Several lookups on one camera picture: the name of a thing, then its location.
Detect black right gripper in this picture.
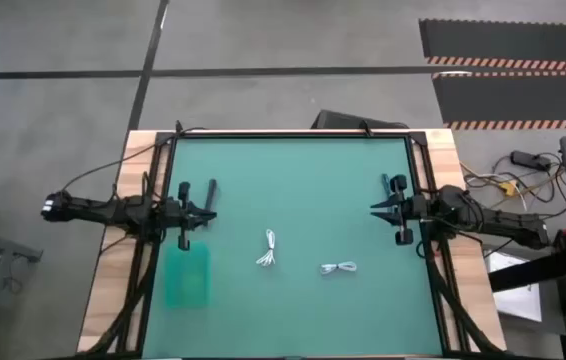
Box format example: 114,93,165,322
369,174,430,247

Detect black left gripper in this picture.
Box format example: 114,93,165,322
162,180,218,252

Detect white usb-c cable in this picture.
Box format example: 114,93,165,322
319,260,358,276
255,228,277,267

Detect green table mat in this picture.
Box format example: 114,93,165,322
141,135,445,359

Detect flat black panel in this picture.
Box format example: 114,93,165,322
311,109,410,132

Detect black power adapter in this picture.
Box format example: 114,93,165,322
509,150,553,172

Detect white paper sheet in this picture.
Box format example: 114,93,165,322
486,250,544,323

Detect black hazard-striped floor mat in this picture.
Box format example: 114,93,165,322
418,18,566,74
431,71,566,131

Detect black left arm cable bundle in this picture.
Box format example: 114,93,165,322
81,234,165,357

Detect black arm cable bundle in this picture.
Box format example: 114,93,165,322
415,234,507,357
81,234,165,357

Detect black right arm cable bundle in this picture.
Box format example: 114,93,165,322
415,234,507,357

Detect black aluminium table frame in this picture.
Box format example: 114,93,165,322
112,129,469,360

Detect tangled floor cables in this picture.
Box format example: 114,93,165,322
461,152,566,222

